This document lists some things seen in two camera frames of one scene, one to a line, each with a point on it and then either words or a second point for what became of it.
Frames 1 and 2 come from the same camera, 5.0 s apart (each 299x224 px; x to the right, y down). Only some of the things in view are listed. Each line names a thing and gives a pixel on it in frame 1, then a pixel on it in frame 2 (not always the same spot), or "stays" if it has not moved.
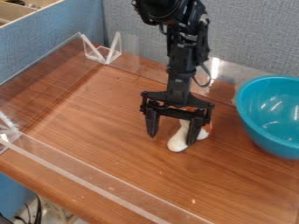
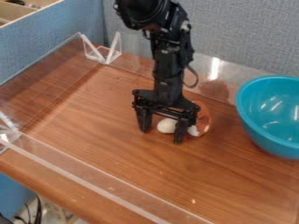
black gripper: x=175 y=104 -> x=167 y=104
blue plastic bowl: x=268 y=102 stays
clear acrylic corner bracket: x=103 y=53 stays
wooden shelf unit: x=15 y=10 stays
